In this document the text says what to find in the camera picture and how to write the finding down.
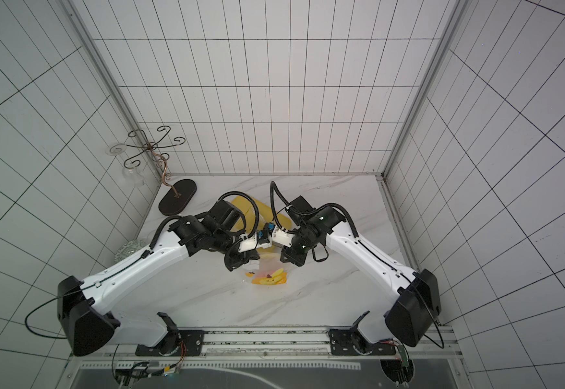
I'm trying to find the clear resealable zip bag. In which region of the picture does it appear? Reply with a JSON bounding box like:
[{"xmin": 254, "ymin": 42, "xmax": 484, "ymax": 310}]
[{"xmin": 242, "ymin": 252, "xmax": 289, "ymax": 286}]

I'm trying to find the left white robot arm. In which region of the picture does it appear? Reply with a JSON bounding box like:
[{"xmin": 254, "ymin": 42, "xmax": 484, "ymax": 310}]
[{"xmin": 53, "ymin": 194, "xmax": 274, "ymax": 357}]

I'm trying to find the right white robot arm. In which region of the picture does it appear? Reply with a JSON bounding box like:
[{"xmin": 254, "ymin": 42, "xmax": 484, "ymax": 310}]
[{"xmin": 270, "ymin": 182, "xmax": 441, "ymax": 347}]

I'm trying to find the yellow plastic tray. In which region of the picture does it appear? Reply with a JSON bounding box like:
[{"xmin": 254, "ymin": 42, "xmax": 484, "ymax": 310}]
[{"xmin": 228, "ymin": 194, "xmax": 293, "ymax": 244}]

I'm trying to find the black round rack base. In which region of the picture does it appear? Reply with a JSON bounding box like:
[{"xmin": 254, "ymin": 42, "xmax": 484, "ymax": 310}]
[{"xmin": 159, "ymin": 179, "xmax": 198, "ymax": 217}]

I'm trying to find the green patterned ceramic bowl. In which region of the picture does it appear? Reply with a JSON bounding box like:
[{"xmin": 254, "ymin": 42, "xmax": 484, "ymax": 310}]
[{"xmin": 114, "ymin": 239, "xmax": 149, "ymax": 263}]

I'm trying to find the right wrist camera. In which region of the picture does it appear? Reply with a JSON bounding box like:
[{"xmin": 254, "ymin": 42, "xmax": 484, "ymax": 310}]
[{"xmin": 265, "ymin": 223, "xmax": 294, "ymax": 247}]

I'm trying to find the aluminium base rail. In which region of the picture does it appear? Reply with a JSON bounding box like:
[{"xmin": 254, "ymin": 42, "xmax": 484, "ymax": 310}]
[{"xmin": 60, "ymin": 326, "xmax": 463, "ymax": 387}]

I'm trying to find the black wire cup rack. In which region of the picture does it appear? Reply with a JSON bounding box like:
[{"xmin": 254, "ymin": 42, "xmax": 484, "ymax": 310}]
[{"xmin": 105, "ymin": 125, "xmax": 187, "ymax": 170}]

